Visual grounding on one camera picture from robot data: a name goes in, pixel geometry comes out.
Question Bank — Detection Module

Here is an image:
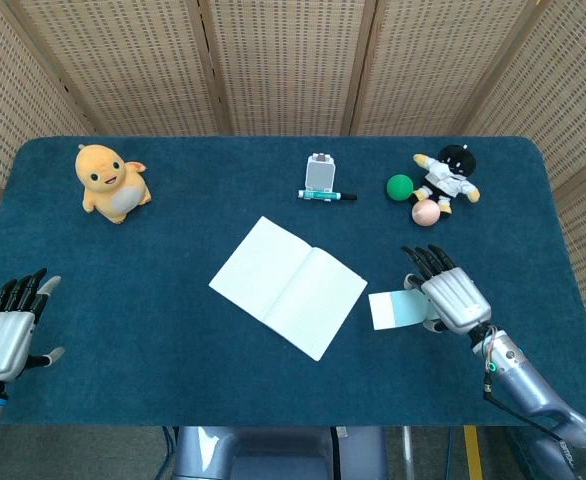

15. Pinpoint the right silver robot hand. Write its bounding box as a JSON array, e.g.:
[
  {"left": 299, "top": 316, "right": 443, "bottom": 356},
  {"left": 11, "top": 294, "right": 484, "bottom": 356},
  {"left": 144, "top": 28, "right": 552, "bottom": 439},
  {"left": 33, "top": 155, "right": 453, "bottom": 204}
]
[{"left": 401, "top": 243, "right": 493, "bottom": 335}]

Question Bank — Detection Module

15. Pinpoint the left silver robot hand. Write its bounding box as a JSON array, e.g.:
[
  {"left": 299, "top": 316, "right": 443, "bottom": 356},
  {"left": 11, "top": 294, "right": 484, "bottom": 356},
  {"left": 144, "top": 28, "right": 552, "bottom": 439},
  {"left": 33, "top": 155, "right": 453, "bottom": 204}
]
[{"left": 0, "top": 267, "right": 66, "bottom": 384}]

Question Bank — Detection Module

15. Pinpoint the blue and white bookmark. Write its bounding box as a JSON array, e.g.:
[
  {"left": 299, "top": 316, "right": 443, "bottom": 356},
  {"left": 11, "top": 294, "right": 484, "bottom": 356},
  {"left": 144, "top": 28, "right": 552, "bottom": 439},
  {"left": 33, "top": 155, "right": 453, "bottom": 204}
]
[{"left": 367, "top": 288, "right": 432, "bottom": 331}]

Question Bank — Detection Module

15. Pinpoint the lined notebook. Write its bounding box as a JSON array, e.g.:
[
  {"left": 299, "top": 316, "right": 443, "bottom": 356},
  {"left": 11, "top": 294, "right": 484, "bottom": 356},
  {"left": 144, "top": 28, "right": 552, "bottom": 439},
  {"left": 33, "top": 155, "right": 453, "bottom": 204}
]
[{"left": 207, "top": 215, "right": 369, "bottom": 363}]

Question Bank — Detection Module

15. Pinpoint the peach foam ball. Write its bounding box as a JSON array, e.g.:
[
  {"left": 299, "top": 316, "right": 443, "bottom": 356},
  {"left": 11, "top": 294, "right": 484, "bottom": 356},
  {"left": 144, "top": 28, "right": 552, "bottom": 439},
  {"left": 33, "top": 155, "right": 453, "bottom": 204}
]
[{"left": 411, "top": 200, "right": 442, "bottom": 228}]

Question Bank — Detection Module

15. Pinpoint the black plush doll white coat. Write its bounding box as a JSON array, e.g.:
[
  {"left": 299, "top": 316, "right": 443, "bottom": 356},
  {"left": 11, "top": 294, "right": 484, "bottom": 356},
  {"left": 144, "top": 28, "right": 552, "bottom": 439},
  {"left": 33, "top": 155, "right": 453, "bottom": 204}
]
[{"left": 407, "top": 143, "right": 481, "bottom": 216}]

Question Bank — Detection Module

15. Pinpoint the green foam ball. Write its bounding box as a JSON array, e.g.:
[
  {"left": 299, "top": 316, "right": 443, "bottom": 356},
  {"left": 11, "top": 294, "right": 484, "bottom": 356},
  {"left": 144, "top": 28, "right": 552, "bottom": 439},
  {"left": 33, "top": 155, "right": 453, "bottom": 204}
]
[{"left": 385, "top": 174, "right": 415, "bottom": 203}]

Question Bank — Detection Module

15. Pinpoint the dark blue table cloth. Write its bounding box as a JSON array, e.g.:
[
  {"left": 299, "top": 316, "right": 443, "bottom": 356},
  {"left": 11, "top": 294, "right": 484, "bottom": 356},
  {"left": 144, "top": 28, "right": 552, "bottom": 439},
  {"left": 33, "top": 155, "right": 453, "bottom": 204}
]
[{"left": 0, "top": 135, "right": 586, "bottom": 428}]

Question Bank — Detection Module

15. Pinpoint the green whiteboard marker pen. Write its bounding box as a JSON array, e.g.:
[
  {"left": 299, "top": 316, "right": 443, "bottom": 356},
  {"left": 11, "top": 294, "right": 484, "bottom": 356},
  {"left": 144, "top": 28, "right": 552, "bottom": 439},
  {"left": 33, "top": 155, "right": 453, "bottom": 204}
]
[{"left": 296, "top": 190, "right": 359, "bottom": 203}]

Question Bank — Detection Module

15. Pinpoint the orange dinosaur plush toy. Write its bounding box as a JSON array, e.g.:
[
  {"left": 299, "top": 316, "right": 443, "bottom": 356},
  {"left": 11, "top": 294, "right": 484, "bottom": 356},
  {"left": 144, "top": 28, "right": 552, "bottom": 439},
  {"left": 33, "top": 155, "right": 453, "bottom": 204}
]
[{"left": 74, "top": 143, "right": 153, "bottom": 225}]

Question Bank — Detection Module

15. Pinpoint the white phone stand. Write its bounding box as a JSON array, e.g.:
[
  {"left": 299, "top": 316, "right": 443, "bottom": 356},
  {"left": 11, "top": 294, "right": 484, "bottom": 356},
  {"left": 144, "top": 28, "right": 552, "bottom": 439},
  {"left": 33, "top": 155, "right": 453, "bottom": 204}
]
[{"left": 303, "top": 152, "right": 338, "bottom": 203}]

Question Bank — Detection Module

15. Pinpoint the grey robot torso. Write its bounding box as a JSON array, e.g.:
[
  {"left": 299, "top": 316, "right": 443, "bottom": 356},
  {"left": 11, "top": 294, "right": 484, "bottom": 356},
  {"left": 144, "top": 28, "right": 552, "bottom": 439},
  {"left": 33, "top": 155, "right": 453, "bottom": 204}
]
[{"left": 172, "top": 425, "right": 389, "bottom": 480}]

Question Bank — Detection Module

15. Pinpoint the woven wooden folding screen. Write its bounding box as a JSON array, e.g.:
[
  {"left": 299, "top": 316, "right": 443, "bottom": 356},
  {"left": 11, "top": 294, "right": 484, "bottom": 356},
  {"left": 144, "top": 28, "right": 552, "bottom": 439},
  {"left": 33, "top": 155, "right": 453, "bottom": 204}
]
[{"left": 0, "top": 0, "right": 586, "bottom": 351}]

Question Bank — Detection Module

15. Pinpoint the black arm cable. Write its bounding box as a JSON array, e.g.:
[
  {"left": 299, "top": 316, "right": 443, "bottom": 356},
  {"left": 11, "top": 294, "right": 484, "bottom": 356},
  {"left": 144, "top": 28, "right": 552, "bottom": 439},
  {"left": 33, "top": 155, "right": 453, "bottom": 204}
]
[{"left": 481, "top": 367, "right": 586, "bottom": 474}]

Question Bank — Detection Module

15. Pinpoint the blue floor cable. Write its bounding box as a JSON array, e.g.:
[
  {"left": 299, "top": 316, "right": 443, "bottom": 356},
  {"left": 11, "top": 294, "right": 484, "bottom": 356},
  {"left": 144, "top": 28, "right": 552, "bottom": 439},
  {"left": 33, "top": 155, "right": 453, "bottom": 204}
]
[{"left": 159, "top": 425, "right": 180, "bottom": 474}]

